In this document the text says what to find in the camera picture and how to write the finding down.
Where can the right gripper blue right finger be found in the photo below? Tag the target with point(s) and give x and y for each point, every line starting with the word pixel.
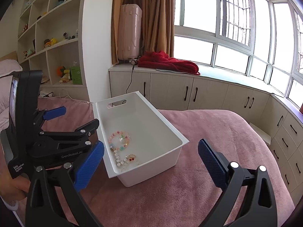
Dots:
pixel 214 164

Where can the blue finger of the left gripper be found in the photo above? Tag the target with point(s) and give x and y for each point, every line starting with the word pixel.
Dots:
pixel 54 113

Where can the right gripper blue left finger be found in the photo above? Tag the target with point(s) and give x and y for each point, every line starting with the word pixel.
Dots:
pixel 85 169

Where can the four pearl cluster brooch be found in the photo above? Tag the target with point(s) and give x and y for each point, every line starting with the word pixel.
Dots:
pixel 120 161

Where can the person's left hand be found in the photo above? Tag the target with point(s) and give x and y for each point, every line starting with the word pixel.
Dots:
pixel 13 189

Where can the pink bed blanket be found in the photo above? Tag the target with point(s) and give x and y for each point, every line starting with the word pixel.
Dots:
pixel 184 194

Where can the orange plush toy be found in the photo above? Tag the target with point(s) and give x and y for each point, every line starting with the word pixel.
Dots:
pixel 60 71

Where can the green box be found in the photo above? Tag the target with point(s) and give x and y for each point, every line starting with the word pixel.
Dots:
pixel 76 75

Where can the white plastic storage bin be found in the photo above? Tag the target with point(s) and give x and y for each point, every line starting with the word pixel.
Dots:
pixel 143 135

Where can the pink pillow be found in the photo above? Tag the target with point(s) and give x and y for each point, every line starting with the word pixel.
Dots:
pixel 8 66

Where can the yellow duck plush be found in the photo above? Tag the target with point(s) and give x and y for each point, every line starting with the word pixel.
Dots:
pixel 53 41

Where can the window seat cabinet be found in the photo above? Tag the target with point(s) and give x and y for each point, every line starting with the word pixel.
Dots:
pixel 278 120

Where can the white bookshelf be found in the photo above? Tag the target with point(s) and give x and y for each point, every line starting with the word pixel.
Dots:
pixel 42 20

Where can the red blanket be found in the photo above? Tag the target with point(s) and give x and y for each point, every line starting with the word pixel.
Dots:
pixel 161 60

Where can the pink suitcase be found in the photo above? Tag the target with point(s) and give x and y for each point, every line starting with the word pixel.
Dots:
pixel 129 31

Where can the brown curtain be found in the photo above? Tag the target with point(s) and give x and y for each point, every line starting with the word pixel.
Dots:
pixel 158 28

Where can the white window frame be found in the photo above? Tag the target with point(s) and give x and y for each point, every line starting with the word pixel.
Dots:
pixel 255 38

